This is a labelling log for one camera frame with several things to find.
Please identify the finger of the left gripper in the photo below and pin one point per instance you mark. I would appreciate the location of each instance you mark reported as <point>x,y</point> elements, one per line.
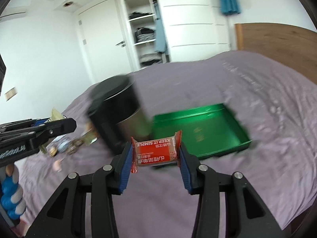
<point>47,129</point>

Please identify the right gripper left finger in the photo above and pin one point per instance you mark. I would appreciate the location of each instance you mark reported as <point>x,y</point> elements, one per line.
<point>64,213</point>

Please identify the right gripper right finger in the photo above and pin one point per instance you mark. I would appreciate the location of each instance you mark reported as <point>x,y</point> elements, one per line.
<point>246,213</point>

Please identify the white blue cookie packet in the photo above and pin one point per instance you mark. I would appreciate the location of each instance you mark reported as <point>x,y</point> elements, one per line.
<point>61,143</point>

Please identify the gold Danisa cookie packet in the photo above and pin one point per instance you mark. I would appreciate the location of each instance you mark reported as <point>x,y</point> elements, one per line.
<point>53,151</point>

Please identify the brown oatmeal snack packet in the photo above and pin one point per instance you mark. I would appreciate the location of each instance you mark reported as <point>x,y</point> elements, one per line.
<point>73,146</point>

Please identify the pink striped snack packet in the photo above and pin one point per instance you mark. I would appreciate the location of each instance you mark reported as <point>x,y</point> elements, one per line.
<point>57,165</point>

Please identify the red snack bar wrapper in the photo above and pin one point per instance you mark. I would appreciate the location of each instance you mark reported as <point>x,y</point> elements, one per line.
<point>156,152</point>

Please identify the beige small snack packet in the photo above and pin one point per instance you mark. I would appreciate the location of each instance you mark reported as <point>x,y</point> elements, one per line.
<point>55,115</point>

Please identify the clear bag of colourful candy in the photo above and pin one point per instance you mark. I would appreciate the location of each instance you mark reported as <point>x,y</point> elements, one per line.
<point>90,135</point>

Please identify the blue white gloved hand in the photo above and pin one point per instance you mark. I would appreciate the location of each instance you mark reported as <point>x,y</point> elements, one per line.
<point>12,203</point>

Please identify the black and bronze canister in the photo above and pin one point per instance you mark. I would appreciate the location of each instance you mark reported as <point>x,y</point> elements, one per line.
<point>116,113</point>

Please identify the green metal tray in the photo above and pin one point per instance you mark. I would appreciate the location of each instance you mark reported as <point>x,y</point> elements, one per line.
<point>207,131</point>

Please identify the white door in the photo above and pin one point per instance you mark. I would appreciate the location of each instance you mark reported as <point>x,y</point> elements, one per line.
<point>102,40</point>

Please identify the folded dark clothes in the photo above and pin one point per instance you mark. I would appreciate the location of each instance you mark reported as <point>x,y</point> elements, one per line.
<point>144,34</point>

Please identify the blue hanging garment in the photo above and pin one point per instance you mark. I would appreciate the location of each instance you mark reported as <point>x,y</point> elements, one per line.
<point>160,39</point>

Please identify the white wardrobe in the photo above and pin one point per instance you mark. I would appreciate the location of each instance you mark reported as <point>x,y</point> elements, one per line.
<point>194,29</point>

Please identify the wooden headboard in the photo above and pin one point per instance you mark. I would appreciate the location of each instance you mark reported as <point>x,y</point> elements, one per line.
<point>290,45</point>

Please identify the wall light switch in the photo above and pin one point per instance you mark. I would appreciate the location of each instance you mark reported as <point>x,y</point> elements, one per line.
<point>11,93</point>

